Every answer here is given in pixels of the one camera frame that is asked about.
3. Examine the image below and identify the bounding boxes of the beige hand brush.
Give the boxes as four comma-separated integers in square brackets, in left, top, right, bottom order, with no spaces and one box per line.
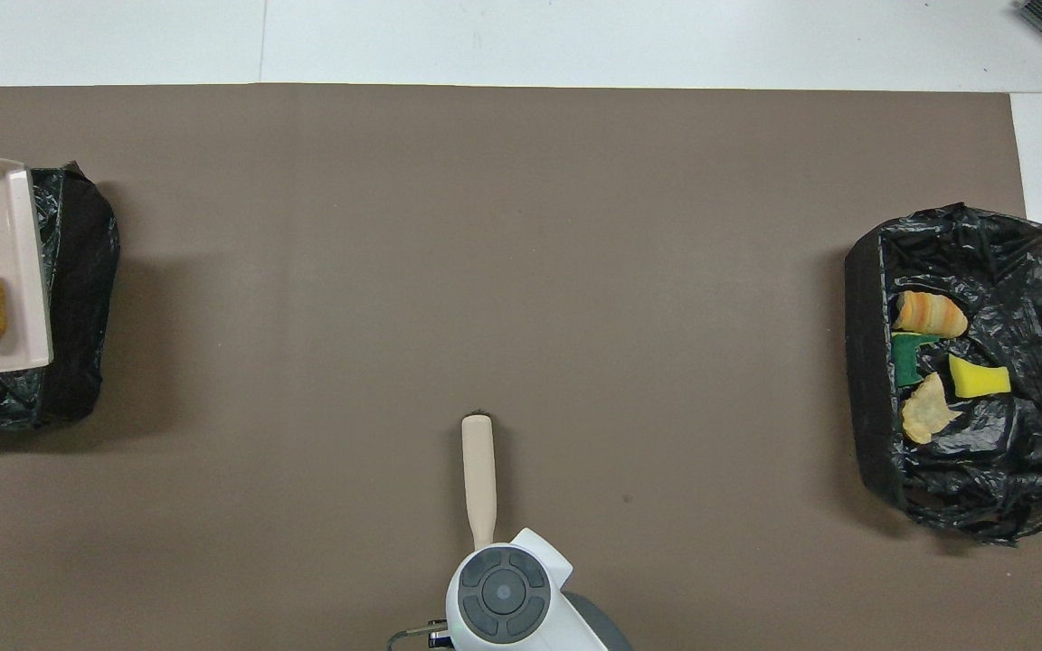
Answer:
[461,412,497,551]

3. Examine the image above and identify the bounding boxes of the pale toy bread piece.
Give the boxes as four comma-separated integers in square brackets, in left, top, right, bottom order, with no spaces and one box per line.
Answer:
[901,372,963,445]

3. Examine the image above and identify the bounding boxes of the yellow sponge with green back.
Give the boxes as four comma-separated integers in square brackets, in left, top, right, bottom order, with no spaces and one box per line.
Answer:
[890,332,943,388]

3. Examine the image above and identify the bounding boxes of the orange striped toy croissant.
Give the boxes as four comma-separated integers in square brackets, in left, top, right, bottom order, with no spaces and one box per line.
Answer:
[892,289,970,338]

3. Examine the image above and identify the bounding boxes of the small yellow sponge piece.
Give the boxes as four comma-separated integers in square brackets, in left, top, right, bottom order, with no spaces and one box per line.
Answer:
[948,353,1012,400]

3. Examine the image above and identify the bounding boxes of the bin with black bag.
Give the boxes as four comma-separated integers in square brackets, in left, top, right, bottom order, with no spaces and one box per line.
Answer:
[0,163,121,432]
[844,203,1042,545]

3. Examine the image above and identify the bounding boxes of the brown table mat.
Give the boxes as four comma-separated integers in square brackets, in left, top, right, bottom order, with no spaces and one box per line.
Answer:
[0,84,1042,651]

